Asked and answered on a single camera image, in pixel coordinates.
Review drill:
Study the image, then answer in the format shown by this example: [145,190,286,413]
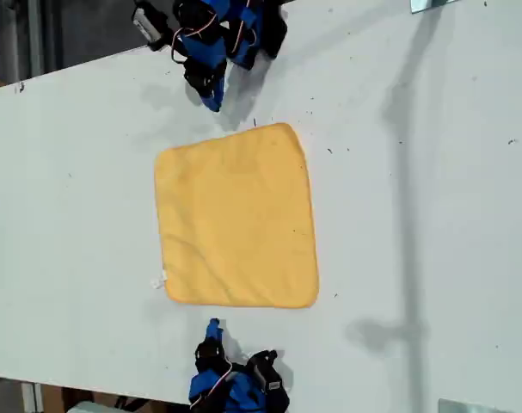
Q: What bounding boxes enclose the yellow square towel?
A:
[153,122,320,310]

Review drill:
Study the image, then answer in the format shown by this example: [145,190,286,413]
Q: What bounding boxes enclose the camera black cable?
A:
[170,28,191,66]

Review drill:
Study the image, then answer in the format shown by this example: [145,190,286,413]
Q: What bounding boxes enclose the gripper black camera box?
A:
[247,348,287,395]
[131,0,176,52]

